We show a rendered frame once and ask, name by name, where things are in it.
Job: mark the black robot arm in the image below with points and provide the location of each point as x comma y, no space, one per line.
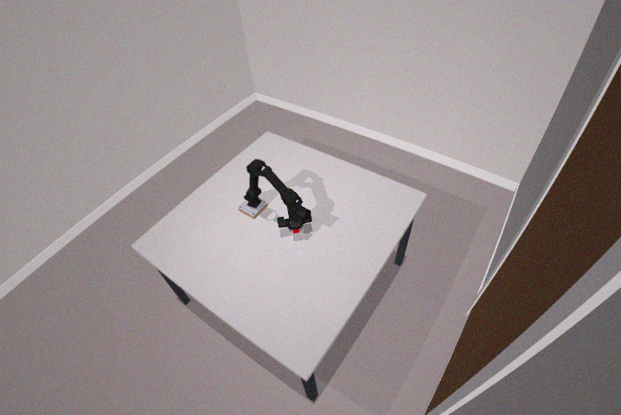
288,196

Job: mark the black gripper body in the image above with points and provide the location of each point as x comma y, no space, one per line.
282,222

